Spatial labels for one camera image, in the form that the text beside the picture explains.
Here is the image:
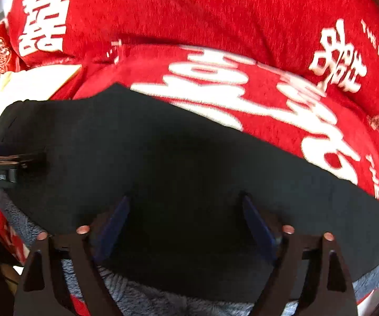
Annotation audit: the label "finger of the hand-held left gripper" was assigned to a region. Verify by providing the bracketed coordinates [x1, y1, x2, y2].
[0, 143, 47, 166]
[0, 165, 24, 185]

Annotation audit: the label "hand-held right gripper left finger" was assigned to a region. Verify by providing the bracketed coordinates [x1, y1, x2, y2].
[13, 196, 131, 316]

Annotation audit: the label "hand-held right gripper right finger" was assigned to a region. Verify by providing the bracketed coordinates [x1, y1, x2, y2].
[242, 194, 357, 316]

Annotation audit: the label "black pants with grey lining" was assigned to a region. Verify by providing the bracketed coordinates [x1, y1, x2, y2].
[0, 83, 379, 316]

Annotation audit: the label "white cloth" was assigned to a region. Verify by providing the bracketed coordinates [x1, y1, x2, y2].
[0, 64, 84, 145]

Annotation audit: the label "red printed blanket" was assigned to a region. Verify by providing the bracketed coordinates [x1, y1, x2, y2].
[0, 0, 379, 316]

